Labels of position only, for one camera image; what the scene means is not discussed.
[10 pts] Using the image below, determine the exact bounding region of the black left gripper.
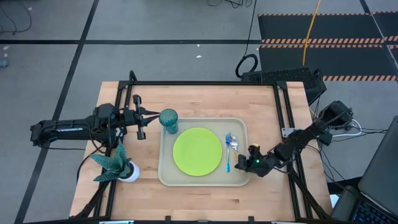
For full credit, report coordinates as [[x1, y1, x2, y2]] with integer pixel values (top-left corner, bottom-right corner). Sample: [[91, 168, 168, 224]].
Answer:
[[132, 95, 161, 141]]

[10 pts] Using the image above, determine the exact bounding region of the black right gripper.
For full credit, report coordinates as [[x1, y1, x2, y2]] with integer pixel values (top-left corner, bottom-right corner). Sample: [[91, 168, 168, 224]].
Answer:
[[234, 155, 277, 178]]

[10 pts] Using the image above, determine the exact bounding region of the blue plastic fork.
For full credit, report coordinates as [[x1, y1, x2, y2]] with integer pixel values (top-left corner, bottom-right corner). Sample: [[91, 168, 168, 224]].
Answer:
[[224, 131, 232, 174]]

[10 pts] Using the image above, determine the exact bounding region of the metal spoon orange handle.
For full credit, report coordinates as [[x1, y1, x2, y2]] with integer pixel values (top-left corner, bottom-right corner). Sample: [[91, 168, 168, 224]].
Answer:
[[229, 135, 241, 163]]

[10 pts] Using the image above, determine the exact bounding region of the teal faceted plastic cup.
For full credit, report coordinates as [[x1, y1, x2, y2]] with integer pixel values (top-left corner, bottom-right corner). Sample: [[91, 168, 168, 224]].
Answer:
[[158, 108, 180, 136]]

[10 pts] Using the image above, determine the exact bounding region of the lime green plate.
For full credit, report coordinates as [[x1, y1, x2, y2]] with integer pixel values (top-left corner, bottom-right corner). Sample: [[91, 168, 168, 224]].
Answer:
[[172, 127, 224, 177]]

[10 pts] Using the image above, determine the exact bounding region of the beige plastic tray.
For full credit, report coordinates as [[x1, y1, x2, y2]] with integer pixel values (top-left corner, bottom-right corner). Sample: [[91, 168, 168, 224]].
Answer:
[[157, 116, 251, 188]]

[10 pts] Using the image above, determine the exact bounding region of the green plant white pot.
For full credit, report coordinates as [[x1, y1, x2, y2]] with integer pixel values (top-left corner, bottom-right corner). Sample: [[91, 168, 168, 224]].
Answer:
[[89, 139, 141, 184]]

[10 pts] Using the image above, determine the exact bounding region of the dark grey laptop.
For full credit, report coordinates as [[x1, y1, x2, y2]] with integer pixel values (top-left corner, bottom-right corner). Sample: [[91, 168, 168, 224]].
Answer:
[[331, 115, 398, 224]]

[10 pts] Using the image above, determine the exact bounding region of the black hazard-striped floor mat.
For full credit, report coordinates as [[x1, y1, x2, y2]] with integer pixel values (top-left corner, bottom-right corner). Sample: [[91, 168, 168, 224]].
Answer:
[[257, 12, 398, 82]]

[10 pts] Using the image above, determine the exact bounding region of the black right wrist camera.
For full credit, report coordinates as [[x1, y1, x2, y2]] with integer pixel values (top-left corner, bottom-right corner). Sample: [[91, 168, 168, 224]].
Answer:
[[248, 146, 261, 160]]

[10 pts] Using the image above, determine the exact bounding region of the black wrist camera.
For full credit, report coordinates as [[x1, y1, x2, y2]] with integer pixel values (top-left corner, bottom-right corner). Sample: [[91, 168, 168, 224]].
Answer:
[[123, 108, 136, 124], [248, 146, 261, 160]]

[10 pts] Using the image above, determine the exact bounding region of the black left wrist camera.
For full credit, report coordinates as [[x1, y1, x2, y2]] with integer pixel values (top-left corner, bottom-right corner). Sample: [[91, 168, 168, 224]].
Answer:
[[123, 108, 136, 124]]

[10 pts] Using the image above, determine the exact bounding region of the silver metal bracket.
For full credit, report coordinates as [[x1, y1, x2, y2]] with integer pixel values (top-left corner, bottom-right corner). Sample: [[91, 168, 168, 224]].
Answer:
[[281, 126, 295, 139]]

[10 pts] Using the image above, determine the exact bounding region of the black metal table frame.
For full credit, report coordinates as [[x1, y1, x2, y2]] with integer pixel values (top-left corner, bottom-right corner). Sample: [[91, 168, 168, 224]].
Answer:
[[73, 79, 332, 222]]

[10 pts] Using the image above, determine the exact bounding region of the white cable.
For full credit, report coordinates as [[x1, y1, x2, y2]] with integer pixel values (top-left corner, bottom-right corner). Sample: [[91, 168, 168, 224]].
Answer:
[[332, 118, 363, 138]]

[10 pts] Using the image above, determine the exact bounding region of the black hanging cable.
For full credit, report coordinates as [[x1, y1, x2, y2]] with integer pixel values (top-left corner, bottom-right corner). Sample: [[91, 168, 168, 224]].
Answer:
[[234, 0, 260, 79]]

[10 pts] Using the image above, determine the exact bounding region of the yellow hanging cable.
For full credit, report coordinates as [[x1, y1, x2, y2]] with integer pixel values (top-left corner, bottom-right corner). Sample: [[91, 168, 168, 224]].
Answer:
[[302, 0, 323, 67]]

